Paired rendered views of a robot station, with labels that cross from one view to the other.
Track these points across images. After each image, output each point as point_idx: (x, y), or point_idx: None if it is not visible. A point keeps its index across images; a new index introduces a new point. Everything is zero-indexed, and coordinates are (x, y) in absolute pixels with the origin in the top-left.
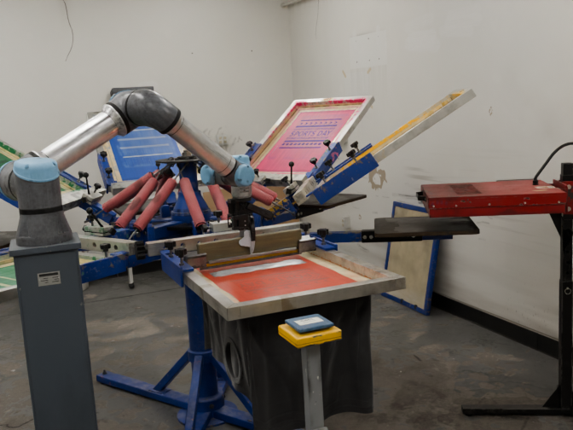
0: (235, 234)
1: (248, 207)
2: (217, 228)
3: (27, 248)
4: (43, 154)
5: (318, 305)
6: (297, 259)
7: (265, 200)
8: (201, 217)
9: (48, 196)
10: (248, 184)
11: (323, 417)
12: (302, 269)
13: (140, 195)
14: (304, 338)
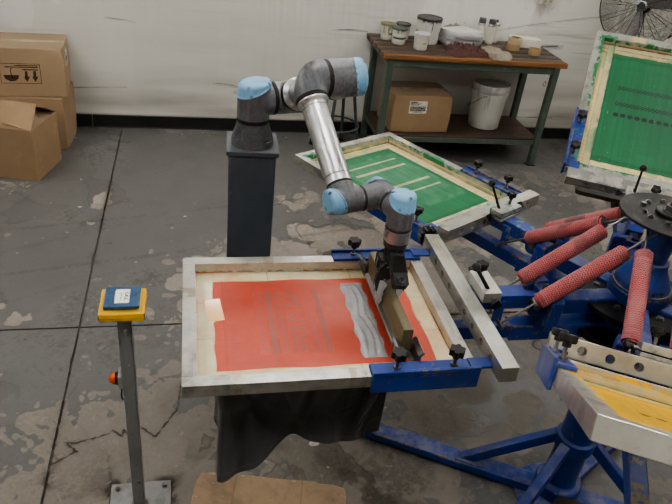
0: (459, 296)
1: (387, 254)
2: (470, 278)
3: (227, 136)
4: (291, 83)
5: None
6: (378, 350)
7: (622, 331)
8: (528, 269)
9: (238, 109)
10: (326, 212)
11: (121, 370)
12: (332, 345)
13: (587, 215)
14: (101, 293)
